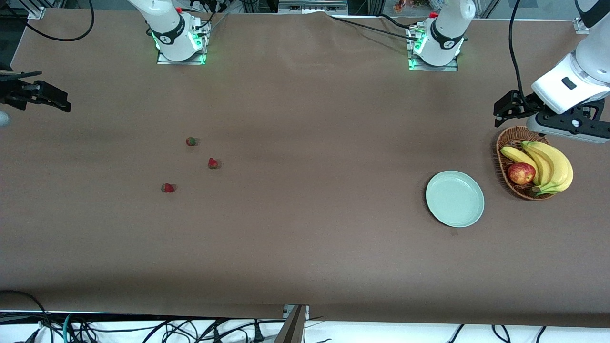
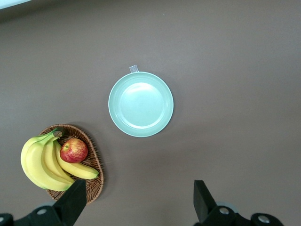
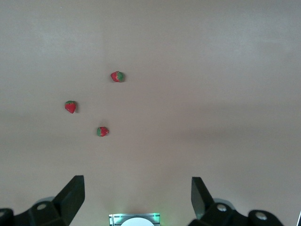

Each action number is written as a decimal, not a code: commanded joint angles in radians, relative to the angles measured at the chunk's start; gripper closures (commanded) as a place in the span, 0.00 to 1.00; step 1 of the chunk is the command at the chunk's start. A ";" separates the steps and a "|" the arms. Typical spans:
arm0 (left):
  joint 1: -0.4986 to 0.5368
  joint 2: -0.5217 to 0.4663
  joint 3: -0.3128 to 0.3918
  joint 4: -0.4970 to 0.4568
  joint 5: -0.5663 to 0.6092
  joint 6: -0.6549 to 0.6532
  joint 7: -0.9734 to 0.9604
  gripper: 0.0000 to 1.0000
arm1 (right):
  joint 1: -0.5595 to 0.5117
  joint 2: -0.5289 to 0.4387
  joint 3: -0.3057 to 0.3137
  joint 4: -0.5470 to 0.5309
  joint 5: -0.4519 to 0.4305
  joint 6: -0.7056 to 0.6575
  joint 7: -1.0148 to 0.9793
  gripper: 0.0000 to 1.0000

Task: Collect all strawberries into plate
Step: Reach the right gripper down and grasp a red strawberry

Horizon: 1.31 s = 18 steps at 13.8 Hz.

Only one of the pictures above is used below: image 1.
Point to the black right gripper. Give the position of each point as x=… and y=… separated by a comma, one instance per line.
x=13, y=92

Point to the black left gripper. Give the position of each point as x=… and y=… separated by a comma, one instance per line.
x=528, y=103

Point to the red strawberry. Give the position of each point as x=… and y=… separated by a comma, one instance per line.
x=213, y=163
x=167, y=187
x=191, y=141

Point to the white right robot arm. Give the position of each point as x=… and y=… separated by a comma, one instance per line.
x=167, y=28

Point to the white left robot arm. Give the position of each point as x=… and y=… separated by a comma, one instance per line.
x=448, y=28

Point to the pale green round plate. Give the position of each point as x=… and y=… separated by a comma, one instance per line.
x=455, y=197

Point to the brown wicker basket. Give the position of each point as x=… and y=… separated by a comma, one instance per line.
x=512, y=138

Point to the yellow banana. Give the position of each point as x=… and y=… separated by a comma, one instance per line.
x=543, y=164
x=562, y=171
x=517, y=155

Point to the red apple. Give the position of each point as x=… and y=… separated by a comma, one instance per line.
x=521, y=173

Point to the small orange object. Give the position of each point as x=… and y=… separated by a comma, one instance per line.
x=399, y=5

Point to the large table cover sheet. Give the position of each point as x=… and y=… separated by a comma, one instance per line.
x=305, y=119

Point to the silver metal device box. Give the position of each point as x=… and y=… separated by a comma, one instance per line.
x=312, y=7

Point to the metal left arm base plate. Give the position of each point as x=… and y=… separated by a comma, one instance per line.
x=448, y=68

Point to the aluminium frame profile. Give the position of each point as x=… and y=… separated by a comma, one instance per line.
x=37, y=13

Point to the small aluminium corner bracket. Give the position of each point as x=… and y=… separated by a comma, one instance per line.
x=580, y=26

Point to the metal support post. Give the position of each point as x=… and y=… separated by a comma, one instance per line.
x=293, y=328

